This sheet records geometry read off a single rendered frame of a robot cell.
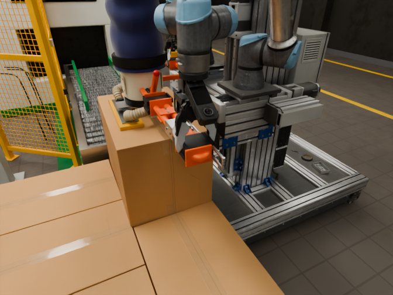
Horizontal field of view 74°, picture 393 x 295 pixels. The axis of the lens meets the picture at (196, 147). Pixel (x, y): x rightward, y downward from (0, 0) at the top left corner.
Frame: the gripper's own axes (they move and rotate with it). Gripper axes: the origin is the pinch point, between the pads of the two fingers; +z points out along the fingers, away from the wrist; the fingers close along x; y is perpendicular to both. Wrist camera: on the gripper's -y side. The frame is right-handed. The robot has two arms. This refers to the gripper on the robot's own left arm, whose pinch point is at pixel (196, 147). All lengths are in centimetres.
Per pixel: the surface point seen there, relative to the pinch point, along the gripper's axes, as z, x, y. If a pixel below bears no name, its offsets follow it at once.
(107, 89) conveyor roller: 51, 2, 219
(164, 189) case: 36.6, 1.9, 29.6
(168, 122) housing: -1.6, 3.1, 14.8
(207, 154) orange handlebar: -0.6, -0.7, -5.3
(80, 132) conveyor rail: 47, 33, 122
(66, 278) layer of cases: 53, 44, 15
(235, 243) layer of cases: 53, -20, 4
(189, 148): -2.1, 3.3, -3.2
